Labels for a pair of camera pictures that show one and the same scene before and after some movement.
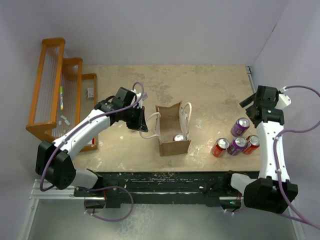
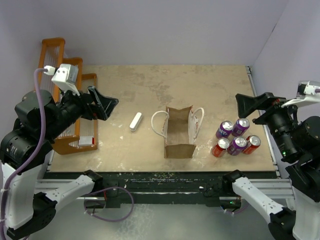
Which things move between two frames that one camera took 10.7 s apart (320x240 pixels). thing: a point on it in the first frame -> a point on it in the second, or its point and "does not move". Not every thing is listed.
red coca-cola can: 220,146 does not move
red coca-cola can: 252,143 does not move
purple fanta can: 239,127 does not move
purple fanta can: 179,137 -> 225,129
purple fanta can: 238,144 does not move
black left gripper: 140,124 -> 106,104
